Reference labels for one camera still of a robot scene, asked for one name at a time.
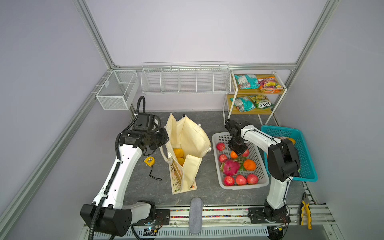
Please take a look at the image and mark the white wire wall rack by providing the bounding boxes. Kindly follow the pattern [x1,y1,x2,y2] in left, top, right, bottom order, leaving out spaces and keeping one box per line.
[141,62,232,94]

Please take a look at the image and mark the red apple front right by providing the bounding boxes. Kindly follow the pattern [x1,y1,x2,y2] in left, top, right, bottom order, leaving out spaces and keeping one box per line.
[247,174,259,185]

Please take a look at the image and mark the red apple front left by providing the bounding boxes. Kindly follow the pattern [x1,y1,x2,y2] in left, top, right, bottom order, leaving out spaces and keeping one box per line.
[223,176,235,187]

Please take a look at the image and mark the green Fox's candy bag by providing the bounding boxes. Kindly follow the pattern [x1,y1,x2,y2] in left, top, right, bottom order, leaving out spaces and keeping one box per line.
[249,95,274,110]

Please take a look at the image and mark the white plastic basket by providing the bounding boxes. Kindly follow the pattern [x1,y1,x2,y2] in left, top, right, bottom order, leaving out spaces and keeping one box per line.
[212,132,270,190]

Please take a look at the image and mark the grey padded cylinder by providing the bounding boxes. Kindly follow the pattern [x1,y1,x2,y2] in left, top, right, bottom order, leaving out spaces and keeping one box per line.
[189,197,203,235]

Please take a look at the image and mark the teal snack bag upper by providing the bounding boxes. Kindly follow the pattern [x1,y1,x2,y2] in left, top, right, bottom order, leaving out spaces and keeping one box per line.
[235,74,260,90]

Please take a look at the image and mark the yellow mango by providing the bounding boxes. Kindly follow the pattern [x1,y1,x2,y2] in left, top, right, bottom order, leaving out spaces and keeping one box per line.
[287,138,296,145]

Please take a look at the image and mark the yellow black pliers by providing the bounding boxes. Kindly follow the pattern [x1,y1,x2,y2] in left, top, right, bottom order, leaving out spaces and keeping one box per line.
[299,193,313,230]

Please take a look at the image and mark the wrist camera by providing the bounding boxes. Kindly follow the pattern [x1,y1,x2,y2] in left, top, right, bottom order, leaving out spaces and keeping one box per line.
[134,113,162,132]
[225,119,243,139]

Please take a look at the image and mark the yellow tape measure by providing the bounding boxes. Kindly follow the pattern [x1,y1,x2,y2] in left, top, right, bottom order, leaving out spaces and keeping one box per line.
[144,156,163,181]

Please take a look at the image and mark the red apple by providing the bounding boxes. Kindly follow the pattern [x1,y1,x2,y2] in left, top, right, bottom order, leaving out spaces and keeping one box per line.
[247,174,259,185]
[216,143,226,152]
[235,175,248,186]
[223,176,235,187]
[242,149,250,157]
[219,154,228,163]

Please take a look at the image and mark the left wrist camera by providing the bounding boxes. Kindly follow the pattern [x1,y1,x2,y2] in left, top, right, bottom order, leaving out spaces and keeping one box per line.
[134,113,162,132]

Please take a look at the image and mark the teal snack bag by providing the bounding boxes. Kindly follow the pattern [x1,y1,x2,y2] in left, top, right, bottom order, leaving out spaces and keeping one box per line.
[235,74,260,90]
[230,96,256,113]

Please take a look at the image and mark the red apple middle left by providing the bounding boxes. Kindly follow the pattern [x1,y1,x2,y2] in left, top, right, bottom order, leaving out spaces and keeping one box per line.
[219,154,228,163]

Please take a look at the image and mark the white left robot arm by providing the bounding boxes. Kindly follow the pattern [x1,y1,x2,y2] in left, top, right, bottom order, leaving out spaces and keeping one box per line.
[80,96,169,240]

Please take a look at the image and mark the pink dragon fruit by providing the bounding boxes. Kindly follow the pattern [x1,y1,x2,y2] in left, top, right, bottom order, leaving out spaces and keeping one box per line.
[220,160,240,176]

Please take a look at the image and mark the cream floral tote bag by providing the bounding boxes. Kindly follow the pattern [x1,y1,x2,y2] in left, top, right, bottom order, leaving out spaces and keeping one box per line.
[160,114,212,195]

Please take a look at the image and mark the red apple centre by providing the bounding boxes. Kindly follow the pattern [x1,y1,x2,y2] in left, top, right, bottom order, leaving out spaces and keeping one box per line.
[235,175,248,186]

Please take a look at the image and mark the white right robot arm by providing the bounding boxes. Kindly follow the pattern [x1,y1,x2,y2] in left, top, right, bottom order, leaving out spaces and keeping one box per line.
[225,120,301,224]

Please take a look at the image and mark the red apple back right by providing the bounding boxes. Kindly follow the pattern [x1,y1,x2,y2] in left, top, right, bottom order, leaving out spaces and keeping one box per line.
[242,149,250,157]

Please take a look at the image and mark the teal snack bag lower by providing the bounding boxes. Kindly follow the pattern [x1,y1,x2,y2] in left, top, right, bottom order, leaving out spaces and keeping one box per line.
[230,96,256,113]

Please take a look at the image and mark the yellow lemon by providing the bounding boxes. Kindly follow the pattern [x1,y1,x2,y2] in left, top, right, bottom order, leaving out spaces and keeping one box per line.
[177,158,185,166]

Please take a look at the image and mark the small orange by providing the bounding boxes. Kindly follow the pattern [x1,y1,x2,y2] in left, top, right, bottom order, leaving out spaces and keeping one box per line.
[230,151,238,159]

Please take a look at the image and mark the white two-tier wooden shelf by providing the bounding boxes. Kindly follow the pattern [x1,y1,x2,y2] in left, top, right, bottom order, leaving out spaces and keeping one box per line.
[222,71,288,126]

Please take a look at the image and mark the white wire cube basket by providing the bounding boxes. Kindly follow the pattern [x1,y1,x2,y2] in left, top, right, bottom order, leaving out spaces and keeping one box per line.
[96,70,139,111]

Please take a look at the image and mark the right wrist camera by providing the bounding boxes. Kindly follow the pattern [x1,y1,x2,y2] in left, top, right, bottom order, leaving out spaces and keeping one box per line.
[225,119,243,139]

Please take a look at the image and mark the teal plastic basket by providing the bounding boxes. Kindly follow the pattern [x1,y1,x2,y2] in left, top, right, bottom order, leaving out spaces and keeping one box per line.
[261,125,318,183]

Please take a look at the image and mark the red apple back left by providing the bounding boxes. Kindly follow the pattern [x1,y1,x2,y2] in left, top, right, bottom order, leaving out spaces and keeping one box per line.
[216,143,226,152]

